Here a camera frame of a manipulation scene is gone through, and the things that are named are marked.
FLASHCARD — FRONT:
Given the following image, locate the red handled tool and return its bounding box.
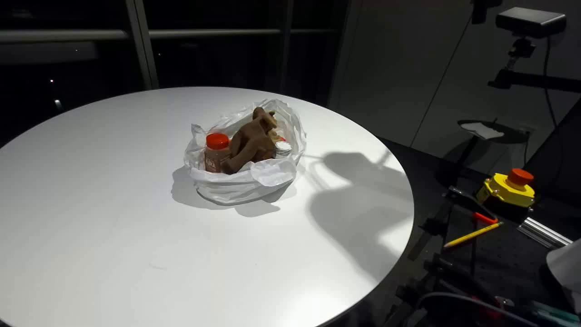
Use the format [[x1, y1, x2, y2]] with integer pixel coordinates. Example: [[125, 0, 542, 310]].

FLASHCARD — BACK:
[[444, 186, 497, 225]]

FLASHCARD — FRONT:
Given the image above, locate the brown plush toy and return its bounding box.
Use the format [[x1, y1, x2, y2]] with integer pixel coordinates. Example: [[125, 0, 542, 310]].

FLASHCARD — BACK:
[[221, 106, 275, 174]]

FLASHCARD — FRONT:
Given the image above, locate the white round table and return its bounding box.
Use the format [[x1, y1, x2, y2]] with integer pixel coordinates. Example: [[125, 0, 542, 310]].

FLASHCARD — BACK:
[[0, 86, 413, 327]]

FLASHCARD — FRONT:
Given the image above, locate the spice jar with red lid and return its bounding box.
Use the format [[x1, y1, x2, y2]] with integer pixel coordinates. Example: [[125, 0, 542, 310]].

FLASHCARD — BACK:
[[203, 132, 230, 172]]

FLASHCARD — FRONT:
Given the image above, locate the black camera on stand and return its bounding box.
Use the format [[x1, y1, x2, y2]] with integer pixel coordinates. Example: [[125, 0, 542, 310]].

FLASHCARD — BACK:
[[488, 7, 581, 92]]

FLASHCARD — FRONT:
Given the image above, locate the yellow emergency stop button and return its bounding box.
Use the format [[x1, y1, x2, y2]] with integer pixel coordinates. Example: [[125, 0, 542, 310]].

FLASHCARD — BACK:
[[475, 166, 535, 208]]

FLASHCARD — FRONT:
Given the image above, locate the white plastic bag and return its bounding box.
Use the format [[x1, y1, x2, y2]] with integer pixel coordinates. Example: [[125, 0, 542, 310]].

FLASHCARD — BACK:
[[185, 99, 304, 205]]

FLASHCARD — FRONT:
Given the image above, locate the metal window railing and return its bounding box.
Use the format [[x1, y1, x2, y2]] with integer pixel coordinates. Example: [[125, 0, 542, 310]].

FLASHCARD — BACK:
[[0, 0, 332, 88]]

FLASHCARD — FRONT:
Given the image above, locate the yellow pencil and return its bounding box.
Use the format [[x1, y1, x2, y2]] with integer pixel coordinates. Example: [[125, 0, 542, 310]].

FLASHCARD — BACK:
[[442, 221, 502, 248]]

